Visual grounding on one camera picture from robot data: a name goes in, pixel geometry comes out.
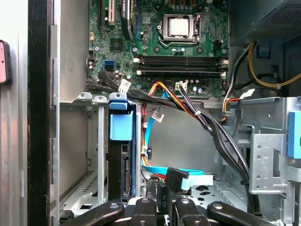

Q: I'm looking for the black graphics card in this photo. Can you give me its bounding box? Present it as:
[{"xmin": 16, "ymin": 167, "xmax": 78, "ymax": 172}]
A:
[{"xmin": 119, "ymin": 0, "xmax": 135, "ymax": 40}]

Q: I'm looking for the smartphone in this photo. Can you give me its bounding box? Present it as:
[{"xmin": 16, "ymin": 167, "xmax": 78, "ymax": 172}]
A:
[{"xmin": 0, "ymin": 40, "xmax": 12, "ymax": 85}]

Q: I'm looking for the white expansion slot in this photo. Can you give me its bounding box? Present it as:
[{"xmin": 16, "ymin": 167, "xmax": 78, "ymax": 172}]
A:
[{"xmin": 107, "ymin": 0, "xmax": 116, "ymax": 26}]

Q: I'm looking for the silver drive cage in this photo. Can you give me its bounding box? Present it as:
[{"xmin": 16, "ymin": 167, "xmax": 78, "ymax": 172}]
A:
[{"xmin": 204, "ymin": 96, "xmax": 301, "ymax": 226}]

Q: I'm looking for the silver disk bay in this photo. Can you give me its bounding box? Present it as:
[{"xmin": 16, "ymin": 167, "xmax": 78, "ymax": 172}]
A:
[{"xmin": 58, "ymin": 91, "xmax": 146, "ymax": 219}]

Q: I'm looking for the black PC case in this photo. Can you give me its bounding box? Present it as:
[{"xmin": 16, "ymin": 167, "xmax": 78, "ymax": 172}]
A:
[{"xmin": 27, "ymin": 0, "xmax": 301, "ymax": 226}]

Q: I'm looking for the hard disk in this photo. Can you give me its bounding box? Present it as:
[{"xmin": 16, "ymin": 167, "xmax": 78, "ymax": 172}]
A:
[{"xmin": 107, "ymin": 93, "xmax": 142, "ymax": 203}]

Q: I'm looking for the green motherboard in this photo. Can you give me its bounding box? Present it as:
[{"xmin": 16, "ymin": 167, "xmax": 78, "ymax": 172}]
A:
[{"xmin": 88, "ymin": 0, "xmax": 230, "ymax": 97}]

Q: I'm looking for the black wire bundle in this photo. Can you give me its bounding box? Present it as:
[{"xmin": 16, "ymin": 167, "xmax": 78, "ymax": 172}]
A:
[{"xmin": 86, "ymin": 70, "xmax": 259, "ymax": 226}]

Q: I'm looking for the coloured power wire black plug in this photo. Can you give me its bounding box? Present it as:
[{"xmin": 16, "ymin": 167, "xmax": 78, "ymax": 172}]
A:
[{"xmin": 140, "ymin": 116, "xmax": 176, "ymax": 214}]

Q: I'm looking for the black RAM slot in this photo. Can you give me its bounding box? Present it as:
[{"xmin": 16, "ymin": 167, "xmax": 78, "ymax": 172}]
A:
[{"xmin": 134, "ymin": 54, "xmax": 229, "ymax": 66}]

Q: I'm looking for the silver CPU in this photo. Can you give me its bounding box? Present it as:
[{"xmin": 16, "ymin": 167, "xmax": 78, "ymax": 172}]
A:
[{"xmin": 169, "ymin": 18, "xmax": 190, "ymax": 37}]

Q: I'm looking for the grey black PSU wire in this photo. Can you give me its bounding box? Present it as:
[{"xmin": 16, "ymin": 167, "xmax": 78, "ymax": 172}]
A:
[{"xmin": 222, "ymin": 41, "xmax": 253, "ymax": 101}]

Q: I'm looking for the yellow wire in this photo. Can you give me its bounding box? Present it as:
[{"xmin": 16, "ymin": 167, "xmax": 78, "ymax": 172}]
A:
[{"xmin": 248, "ymin": 41, "xmax": 301, "ymax": 88}]

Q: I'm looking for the blue SATA wire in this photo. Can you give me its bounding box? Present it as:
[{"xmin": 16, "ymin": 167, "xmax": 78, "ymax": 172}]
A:
[{"xmin": 140, "ymin": 90, "xmax": 214, "ymax": 192}]

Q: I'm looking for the orange wire bundle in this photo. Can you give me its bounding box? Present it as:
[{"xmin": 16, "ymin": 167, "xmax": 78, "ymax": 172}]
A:
[{"xmin": 147, "ymin": 81, "xmax": 200, "ymax": 120}]

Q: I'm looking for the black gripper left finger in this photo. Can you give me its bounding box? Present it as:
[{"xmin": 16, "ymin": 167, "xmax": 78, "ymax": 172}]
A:
[{"xmin": 77, "ymin": 180, "xmax": 158, "ymax": 226}]

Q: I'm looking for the orange red drive wire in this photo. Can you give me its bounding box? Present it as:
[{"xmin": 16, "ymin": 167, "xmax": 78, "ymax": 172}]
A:
[{"xmin": 221, "ymin": 89, "xmax": 256, "ymax": 123}]

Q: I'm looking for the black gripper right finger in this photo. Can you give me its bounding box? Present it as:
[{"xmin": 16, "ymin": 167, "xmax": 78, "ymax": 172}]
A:
[{"xmin": 175, "ymin": 197, "xmax": 277, "ymax": 226}]

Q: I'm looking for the CPU socket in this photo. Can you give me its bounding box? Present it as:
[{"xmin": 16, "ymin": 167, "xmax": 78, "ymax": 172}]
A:
[{"xmin": 158, "ymin": 13, "xmax": 202, "ymax": 48}]

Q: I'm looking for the blue plastic cage latch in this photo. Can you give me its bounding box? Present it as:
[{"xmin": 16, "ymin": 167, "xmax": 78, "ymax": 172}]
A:
[{"xmin": 287, "ymin": 112, "xmax": 301, "ymax": 160}]

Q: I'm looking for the grey power supply unit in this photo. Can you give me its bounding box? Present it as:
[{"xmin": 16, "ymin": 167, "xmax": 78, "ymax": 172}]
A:
[{"xmin": 229, "ymin": 0, "xmax": 301, "ymax": 48}]

